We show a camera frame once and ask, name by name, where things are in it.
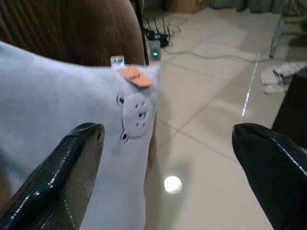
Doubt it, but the light blue bear pillow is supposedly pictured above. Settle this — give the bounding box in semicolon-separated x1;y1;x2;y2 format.
0;40;162;230

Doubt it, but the white crumpled cloth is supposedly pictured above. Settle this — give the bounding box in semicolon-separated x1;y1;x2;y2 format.
260;61;307;95

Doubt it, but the metal chair leg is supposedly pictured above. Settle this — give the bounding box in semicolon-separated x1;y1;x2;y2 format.
268;14;287;58

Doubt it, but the cardboard box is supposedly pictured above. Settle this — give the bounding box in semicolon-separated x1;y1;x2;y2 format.
167;0;209;14

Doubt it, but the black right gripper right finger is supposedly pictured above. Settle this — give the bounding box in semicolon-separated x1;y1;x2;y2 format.
231;123;307;230

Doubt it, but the grey power adapter green light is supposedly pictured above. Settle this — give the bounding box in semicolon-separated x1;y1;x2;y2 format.
150;39;161;61

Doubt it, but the grey floor cable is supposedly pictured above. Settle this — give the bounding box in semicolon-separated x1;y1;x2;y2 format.
160;18;272;63

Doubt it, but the dark cabinet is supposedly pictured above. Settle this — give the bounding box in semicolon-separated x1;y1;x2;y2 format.
271;69;307;149

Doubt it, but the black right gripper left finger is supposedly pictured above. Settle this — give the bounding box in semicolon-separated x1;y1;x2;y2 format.
0;122;106;230

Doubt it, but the black wifi router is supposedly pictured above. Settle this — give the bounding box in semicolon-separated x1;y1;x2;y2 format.
144;17;174;47

